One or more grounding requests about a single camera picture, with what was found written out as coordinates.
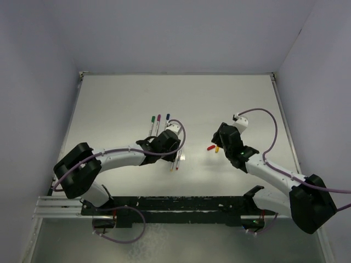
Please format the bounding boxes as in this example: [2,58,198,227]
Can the purple whiteboard marker pen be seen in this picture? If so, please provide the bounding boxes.
[155,118,160,136]

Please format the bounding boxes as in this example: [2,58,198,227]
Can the blue whiteboard marker pen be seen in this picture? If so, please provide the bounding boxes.
[164,120,169,130]

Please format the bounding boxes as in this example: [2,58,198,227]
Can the green whiteboard marker pen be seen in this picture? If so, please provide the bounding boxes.
[148,122,155,136]

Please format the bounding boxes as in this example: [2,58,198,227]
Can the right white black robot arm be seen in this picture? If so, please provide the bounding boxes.
[212,123,337,234]

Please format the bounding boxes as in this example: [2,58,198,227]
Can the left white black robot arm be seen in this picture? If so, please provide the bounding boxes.
[53,129,180,215]

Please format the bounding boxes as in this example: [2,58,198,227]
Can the red pen cap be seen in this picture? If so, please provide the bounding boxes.
[207,145,216,151]

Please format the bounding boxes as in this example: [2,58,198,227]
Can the red whiteboard marker pen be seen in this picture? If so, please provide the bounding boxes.
[175,150,182,170]

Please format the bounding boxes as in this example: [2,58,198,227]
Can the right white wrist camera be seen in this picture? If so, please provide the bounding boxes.
[232,113,248,135]

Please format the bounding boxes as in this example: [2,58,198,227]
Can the lower purple cable loop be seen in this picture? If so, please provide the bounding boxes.
[92,205,147,244]

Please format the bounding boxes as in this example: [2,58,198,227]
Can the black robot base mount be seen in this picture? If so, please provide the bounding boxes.
[81,191,273,231]

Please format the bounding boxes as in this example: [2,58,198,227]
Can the aluminium frame rail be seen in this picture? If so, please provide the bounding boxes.
[33,196,82,219]

